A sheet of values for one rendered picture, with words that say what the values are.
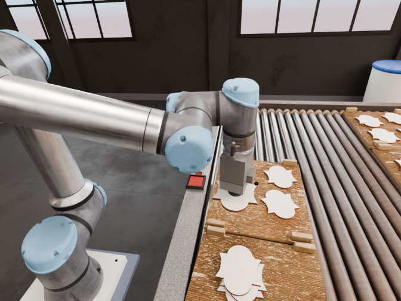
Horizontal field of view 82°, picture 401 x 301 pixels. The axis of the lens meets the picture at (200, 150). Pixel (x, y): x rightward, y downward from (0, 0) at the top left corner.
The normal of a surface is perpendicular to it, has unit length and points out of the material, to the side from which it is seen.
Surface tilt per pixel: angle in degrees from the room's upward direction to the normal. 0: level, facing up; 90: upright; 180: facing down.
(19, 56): 73
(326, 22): 90
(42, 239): 7
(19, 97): 53
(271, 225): 0
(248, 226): 0
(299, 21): 90
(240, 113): 90
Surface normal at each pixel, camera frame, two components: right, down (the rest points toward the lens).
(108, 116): 0.15, -0.15
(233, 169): -0.43, 0.53
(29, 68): 1.00, 0.01
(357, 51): -0.15, 0.56
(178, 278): -0.04, -0.83
